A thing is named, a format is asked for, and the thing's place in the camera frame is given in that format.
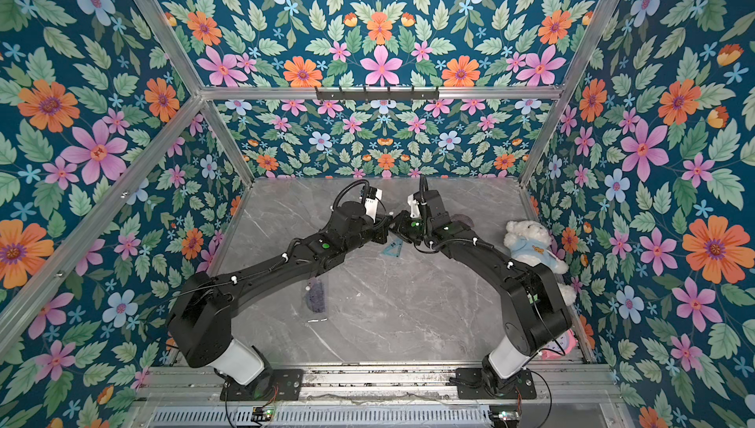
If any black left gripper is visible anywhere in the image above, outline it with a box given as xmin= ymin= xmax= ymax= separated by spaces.
xmin=339 ymin=214 xmax=394 ymax=257

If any purple protractor ruler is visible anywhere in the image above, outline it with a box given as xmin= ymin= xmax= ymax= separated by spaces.
xmin=451 ymin=214 xmax=474 ymax=229

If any teal triangle ruler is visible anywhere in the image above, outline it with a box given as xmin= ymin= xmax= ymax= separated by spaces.
xmin=381 ymin=239 xmax=403 ymax=258

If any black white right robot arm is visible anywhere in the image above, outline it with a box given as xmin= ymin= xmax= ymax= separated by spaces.
xmin=391 ymin=180 xmax=572 ymax=393

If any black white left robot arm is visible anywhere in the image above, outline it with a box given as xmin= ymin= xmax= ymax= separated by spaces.
xmin=166 ymin=201 xmax=394 ymax=387

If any white teddy bear blue shirt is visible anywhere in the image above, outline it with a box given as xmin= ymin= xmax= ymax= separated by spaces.
xmin=503 ymin=221 xmax=568 ymax=276

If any pink alarm clock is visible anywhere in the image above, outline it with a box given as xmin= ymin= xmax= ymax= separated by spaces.
xmin=541 ymin=330 xmax=578 ymax=359

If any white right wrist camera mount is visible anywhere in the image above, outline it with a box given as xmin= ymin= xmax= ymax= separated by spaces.
xmin=407 ymin=195 xmax=421 ymax=220

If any black hook rail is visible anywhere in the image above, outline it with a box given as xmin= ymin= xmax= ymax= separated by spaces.
xmin=315 ymin=87 xmax=440 ymax=103

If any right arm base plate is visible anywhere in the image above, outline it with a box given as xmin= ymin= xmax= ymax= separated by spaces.
xmin=448 ymin=367 xmax=537 ymax=400

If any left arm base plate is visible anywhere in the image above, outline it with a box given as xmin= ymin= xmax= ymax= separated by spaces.
xmin=220 ymin=369 xmax=304 ymax=402

